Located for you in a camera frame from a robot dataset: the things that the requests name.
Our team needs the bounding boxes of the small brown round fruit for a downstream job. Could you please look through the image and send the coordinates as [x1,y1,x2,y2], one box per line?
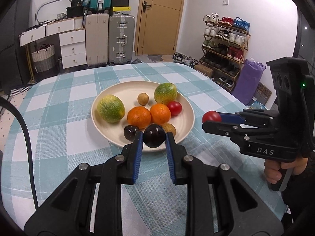
[137,93,150,106]

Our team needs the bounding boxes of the grey oval ring frame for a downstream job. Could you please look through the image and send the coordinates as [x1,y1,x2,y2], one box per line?
[36,0,72,24]

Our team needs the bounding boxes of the rows of assorted shoes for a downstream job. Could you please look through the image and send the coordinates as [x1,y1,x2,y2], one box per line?
[200,13,250,89]

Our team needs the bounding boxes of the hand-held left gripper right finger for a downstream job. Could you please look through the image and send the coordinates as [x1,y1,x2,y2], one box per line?
[165,131,285,236]

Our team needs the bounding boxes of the brown woven box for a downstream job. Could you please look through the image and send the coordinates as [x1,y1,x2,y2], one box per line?
[194,64,213,77]

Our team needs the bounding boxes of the cream round plate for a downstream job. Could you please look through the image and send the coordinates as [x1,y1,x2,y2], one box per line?
[91,81,195,153]

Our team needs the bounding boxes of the black storage box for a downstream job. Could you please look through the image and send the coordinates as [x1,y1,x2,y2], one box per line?
[66,6,86,19]

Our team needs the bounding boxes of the scattered loose shoes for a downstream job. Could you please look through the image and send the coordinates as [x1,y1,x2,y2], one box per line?
[172,53,200,67]

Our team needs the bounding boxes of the dark purple plum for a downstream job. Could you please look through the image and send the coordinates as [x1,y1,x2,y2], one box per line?
[143,124,165,148]
[123,125,139,142]

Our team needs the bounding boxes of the person's right hand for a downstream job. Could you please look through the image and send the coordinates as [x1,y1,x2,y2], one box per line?
[264,156,309,185]

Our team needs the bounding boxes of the grey metal suitcase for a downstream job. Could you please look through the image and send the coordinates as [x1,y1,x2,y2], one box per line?
[108,15,136,64]

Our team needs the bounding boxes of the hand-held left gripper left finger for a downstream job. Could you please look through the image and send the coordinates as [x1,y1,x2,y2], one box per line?
[23,131,144,236]

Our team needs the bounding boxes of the yellow black shoe box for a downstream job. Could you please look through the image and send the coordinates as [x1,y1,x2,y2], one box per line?
[110,6,131,16]

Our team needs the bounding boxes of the white desk with drawers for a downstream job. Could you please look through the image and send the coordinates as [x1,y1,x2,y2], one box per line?
[19,17,88,69]

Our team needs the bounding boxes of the wicker basket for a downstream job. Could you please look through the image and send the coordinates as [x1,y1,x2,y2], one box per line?
[31,44,56,73]

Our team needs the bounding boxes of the beige suitcase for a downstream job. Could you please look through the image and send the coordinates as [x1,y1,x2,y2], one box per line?
[85,13,109,67]

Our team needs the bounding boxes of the black refrigerator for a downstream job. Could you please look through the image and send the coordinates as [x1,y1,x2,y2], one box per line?
[0,0,33,89]

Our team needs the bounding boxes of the wooden shoe rack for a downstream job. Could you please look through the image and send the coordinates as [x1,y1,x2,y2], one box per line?
[200,15,251,91]

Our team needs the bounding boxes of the person's right forearm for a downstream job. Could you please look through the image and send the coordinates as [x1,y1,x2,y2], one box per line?
[281,152,315,229]

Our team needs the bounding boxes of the red tomato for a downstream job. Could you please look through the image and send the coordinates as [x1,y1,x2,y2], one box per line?
[202,111,222,124]
[167,101,183,116]

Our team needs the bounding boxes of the black cable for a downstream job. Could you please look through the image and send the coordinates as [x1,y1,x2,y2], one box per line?
[0,96,40,209]

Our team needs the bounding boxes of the purple fabric bag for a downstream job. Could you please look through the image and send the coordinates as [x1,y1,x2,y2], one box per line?
[233,58,267,106]

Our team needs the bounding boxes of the orange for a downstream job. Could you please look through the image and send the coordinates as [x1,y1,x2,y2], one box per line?
[150,103,171,125]
[127,106,151,129]

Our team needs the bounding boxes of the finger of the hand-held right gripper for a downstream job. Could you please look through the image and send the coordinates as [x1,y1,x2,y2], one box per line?
[202,120,249,140]
[219,108,280,128]

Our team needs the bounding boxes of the green yellow citrus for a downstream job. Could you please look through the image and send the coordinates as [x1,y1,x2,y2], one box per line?
[97,95,125,123]
[154,83,178,105]

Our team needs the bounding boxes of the large brown round fruit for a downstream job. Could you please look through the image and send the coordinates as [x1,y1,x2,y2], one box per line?
[161,124,177,137]

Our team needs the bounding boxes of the wooden door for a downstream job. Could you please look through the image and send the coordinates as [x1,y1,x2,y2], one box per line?
[134,0,186,56]

